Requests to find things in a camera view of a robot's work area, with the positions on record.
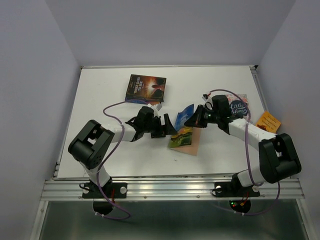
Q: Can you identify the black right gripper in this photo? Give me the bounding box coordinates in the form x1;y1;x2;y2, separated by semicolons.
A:
183;104;220;128

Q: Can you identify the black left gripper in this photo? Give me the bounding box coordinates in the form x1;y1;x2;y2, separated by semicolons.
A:
143;113;177;138

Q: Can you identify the Animal Farm book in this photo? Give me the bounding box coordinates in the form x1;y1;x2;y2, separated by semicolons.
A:
168;104;201;156

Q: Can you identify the Little Women book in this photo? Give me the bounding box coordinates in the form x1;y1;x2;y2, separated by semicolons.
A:
226;93;249;120

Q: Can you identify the Three Days to See book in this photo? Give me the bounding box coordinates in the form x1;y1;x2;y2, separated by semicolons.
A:
125;74;167;103

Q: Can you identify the blue sunset cover book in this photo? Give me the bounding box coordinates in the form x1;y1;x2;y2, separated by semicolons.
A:
124;98;149;105

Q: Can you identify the orange yellow book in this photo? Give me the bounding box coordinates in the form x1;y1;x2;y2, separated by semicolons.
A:
255;111;282;134

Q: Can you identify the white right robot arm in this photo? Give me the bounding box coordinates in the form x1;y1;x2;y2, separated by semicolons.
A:
184;95;302;195

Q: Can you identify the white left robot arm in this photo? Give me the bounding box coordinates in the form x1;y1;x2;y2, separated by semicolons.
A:
68;104;178;197

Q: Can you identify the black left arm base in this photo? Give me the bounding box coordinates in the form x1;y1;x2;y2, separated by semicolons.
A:
79;181;128;199

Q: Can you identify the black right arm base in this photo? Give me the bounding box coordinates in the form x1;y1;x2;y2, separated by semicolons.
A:
211;173;260;198

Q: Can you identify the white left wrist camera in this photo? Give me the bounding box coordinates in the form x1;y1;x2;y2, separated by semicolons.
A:
147;103;162;111

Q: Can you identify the aluminium front rail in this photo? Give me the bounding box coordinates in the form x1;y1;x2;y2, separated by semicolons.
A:
40;176;305;202

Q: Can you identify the aluminium rail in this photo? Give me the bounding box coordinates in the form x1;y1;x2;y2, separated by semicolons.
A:
249;65;292;178
40;176;305;202

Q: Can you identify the aluminium right side rail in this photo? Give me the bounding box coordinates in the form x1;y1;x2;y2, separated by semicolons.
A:
249;65;292;178

